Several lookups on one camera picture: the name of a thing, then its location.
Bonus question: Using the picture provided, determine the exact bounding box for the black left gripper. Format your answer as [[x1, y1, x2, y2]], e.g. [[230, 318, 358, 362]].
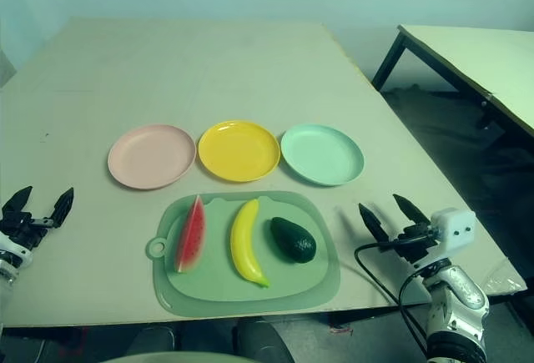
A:
[[0, 186, 75, 250]]

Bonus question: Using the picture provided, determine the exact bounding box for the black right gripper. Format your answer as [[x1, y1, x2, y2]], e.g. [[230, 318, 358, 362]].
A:
[[359, 194, 439, 268]]

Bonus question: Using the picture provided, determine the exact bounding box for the dark green toy avocado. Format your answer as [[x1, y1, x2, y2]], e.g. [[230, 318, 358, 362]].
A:
[[270, 216, 317, 264]]

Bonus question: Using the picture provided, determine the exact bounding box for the yellow toy banana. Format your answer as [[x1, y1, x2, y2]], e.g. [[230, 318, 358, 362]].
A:
[[229, 198, 271, 289]]

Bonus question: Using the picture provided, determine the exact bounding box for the toy watermelon slice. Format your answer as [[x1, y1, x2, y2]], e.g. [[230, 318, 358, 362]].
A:
[[173, 194, 208, 275]]

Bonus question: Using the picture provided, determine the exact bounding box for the mint green plastic plate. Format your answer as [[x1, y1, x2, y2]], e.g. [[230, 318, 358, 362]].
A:
[[280, 124, 365, 188]]

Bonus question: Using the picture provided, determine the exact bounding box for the pink plastic plate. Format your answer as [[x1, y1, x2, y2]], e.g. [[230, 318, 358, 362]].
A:
[[107, 124, 197, 191]]

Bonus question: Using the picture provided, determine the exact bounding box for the clear plastic bag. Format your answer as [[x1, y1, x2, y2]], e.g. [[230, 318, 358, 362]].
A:
[[483, 260, 527, 297]]

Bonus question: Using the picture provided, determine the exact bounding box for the yellow plastic plate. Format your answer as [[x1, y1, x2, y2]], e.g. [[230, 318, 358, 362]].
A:
[[197, 119, 281, 184]]

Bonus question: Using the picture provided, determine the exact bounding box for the translucent green cutting board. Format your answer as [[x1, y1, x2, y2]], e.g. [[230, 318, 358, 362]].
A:
[[152, 189, 341, 319]]

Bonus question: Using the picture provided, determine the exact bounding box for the grey robot right leg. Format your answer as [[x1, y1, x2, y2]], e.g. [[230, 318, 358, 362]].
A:
[[232, 319, 294, 363]]

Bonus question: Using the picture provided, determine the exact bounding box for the side table with black legs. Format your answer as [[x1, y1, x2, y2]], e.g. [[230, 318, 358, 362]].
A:
[[370, 23, 534, 139]]

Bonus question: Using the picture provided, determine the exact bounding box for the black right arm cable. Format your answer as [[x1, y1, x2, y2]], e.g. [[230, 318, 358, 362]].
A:
[[353, 241, 431, 351]]

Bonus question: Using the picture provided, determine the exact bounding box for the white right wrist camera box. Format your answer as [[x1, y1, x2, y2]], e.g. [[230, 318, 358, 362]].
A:
[[429, 207, 477, 254]]

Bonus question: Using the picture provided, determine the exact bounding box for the light green ring-handled cutting board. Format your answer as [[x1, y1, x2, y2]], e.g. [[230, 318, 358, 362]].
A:
[[144, 196, 331, 300]]

